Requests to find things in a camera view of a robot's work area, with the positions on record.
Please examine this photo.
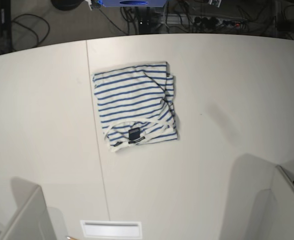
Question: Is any blue white striped T-shirt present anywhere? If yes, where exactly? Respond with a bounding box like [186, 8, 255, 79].
[93, 61, 178, 152]

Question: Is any black robot arm image-left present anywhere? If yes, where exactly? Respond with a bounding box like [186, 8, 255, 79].
[50, 0, 83, 11]

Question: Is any blue box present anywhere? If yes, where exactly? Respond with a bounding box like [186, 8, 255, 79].
[98, 0, 167, 8]

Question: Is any grey partition image-right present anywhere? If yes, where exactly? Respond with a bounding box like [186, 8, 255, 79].
[220, 154, 294, 240]

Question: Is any grey partition image-left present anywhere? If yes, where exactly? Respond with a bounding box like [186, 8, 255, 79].
[0, 177, 57, 240]

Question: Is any black computer tower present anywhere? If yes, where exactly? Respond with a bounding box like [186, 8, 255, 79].
[0, 0, 13, 53]

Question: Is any white table cable grommet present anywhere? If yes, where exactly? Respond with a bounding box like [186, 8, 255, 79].
[80, 220, 143, 240]

